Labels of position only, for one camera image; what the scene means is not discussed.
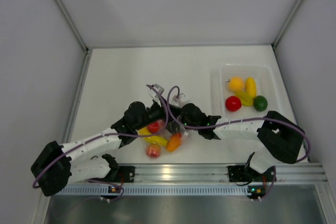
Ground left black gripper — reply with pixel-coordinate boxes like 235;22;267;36
134;97;182;131

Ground clear zip top bag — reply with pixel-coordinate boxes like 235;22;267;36
140;120;190;159

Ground orange fake mango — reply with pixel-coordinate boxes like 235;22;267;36
166;133;182;152

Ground red fake apple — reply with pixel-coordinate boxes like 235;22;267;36
225;95;242;112

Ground orange yellow fake peach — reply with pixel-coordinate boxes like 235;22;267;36
227;77;245;92

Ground yellow fake starfruit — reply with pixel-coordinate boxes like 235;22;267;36
235;91;253;106

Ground yellow fake corn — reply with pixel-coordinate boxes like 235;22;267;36
245;77;257;98

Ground green fake lime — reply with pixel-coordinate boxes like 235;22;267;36
253;95;268;112

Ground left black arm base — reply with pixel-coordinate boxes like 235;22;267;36
91;166;135;184

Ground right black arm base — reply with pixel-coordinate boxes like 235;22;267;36
228;165;275;183

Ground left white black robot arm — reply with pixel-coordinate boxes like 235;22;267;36
30;101;169;196

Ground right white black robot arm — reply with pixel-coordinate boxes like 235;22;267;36
177;103;304;180

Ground red fake tomato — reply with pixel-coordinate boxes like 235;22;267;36
146;121;161;134

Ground yellow fake banana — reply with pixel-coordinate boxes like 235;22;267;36
138;127;168;147

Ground pink fake peach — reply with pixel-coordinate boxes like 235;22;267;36
145;144;161;158

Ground white plastic basket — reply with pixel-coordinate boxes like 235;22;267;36
211;63;283;120

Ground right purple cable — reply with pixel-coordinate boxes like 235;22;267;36
166;86;312;163

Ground purple cable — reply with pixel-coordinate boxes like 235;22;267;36
166;86;312;163
31;84;170;189

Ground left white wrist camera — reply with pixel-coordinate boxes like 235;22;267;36
148;84;164;105

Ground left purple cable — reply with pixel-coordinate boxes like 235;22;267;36
31;84;170;189

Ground white slotted cable duct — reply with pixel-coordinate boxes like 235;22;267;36
57;184;262;196

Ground aluminium mounting rail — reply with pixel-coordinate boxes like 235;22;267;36
120;163;328;185

